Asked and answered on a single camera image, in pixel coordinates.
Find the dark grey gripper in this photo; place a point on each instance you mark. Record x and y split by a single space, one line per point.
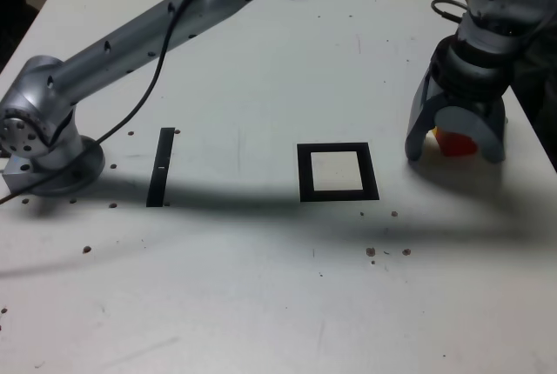
470 98

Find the black tape square outline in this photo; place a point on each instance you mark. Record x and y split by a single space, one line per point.
304 174

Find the red cube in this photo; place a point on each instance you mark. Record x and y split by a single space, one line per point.
457 144

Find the black tape strip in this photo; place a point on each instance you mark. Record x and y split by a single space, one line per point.
160 165

